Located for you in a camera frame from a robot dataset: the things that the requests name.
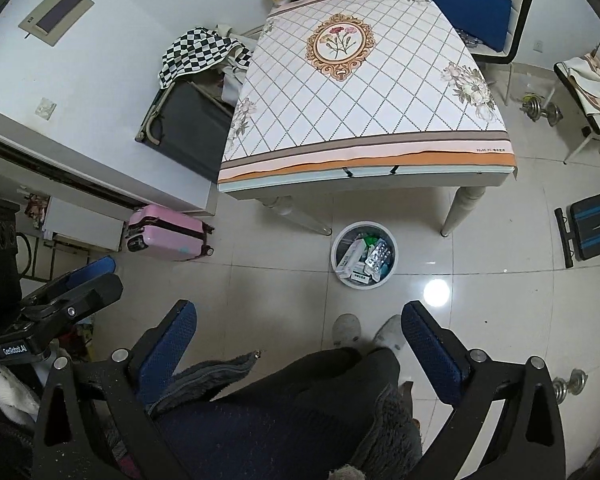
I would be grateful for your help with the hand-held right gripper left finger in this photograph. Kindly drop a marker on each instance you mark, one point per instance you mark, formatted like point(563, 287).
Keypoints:
point(162, 355)

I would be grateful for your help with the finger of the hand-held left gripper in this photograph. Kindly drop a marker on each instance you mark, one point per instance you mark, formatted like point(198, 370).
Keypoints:
point(90, 267)
point(80, 302)

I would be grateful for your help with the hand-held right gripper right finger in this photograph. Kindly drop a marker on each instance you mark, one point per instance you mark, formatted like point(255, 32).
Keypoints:
point(430, 350)

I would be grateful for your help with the white round waste bin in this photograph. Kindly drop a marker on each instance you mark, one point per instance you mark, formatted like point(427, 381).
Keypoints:
point(336, 252)

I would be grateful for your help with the grey fleece jacket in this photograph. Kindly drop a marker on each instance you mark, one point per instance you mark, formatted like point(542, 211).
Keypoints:
point(205, 375)

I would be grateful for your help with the pink suitcase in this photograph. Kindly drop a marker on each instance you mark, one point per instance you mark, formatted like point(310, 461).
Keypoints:
point(165, 232)

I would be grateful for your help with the small white medicine box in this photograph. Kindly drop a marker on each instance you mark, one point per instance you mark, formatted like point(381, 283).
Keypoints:
point(360, 278)

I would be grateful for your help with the silver blister pack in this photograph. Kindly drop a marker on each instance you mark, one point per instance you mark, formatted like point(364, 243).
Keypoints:
point(378, 260)

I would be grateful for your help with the long white medicine box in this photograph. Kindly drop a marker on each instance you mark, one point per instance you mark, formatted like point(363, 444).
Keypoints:
point(352, 260)

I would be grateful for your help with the green and white medicine box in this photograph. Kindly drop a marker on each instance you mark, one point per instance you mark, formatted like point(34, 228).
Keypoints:
point(367, 245)

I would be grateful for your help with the person's black trousers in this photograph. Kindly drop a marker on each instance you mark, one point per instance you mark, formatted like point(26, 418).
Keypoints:
point(280, 420)

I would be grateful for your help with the chrome dumbbell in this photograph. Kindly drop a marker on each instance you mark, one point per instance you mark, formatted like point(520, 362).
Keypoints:
point(567, 384)

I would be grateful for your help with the white table leg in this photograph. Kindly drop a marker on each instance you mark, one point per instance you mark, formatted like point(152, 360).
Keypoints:
point(457, 210)
point(300, 215)

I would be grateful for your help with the dark grey folding bed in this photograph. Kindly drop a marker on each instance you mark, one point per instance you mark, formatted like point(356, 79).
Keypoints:
point(190, 130)

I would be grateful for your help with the black and blue exercise bench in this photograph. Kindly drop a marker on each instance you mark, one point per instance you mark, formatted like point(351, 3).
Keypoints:
point(595, 225)

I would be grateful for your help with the black and white checkered cloth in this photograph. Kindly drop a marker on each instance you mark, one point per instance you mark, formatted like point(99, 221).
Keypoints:
point(195, 55)

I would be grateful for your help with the table with patterned cloth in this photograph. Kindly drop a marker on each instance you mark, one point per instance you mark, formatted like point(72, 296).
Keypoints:
point(360, 100)

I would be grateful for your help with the green and metal dumbbell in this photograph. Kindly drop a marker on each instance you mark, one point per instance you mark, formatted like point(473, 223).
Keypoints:
point(540, 107)

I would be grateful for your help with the beige cloth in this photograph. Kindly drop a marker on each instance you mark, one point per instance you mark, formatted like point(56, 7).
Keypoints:
point(590, 85)

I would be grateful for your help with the blue seat cushion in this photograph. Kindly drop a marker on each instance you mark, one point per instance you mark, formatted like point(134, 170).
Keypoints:
point(472, 10)

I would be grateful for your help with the black and white chair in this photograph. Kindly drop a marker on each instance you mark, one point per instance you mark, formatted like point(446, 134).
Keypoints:
point(520, 0)

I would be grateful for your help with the white wall socket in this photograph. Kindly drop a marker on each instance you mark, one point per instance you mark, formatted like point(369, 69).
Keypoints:
point(538, 46)
point(46, 108)

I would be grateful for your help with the beige wall panel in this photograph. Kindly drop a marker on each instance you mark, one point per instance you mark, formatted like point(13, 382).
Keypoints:
point(55, 15)

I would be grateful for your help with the black metal frame chair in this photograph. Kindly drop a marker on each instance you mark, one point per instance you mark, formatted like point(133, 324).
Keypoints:
point(587, 135)

